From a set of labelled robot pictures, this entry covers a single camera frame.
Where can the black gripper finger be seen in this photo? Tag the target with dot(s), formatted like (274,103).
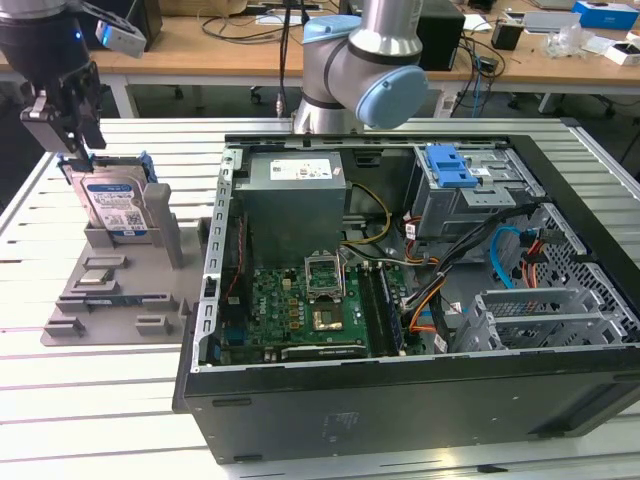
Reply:
(47,130)
(90,110)

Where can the hard disk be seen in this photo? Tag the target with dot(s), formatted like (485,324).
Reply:
(112,200)

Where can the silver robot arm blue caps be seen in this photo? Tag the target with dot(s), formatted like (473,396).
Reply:
(380,30)

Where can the grey metal disk bay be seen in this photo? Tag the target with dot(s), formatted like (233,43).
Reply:
(530,300)

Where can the silver CPU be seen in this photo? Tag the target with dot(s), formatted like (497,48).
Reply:
(95,277)

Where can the grey parts rack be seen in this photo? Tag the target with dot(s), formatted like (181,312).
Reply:
(125,280)

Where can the blue RAM stick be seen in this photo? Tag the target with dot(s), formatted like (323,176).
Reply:
(120,300)

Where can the grey power supply unit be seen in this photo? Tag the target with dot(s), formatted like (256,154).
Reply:
(290,215)

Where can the green motherboard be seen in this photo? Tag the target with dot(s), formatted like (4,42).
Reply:
(280,310)

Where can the CPU socket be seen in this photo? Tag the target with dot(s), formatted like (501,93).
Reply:
(327,320)

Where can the black graphics card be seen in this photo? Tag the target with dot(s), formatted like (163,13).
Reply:
(325,351)

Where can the black RAM slot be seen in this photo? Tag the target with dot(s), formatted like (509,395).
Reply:
(371,310)

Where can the white power strip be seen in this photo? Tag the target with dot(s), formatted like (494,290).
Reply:
(445,105)

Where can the small black speaker box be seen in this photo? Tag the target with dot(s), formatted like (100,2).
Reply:
(445,40)

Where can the blue plastic drive latch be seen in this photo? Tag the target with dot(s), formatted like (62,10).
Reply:
(447,167)

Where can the installed RAM stick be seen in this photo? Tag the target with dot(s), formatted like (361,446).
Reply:
(392,315)

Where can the grey metal drive cage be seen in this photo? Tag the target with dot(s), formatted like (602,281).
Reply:
(450,210)

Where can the white paper sheet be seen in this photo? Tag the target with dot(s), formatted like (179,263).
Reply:
(477,24)

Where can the black open PC case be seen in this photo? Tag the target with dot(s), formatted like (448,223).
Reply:
(350,415)

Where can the flat grey box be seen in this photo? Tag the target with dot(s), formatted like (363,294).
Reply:
(550,21)

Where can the clear plastic bag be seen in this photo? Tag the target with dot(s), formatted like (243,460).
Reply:
(565,42)

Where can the blue cardboard box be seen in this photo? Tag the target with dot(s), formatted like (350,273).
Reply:
(605,15)

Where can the white box black insert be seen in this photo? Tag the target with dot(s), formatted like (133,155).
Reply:
(622,52)

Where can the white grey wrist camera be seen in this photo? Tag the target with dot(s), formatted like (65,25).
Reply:
(122,40)

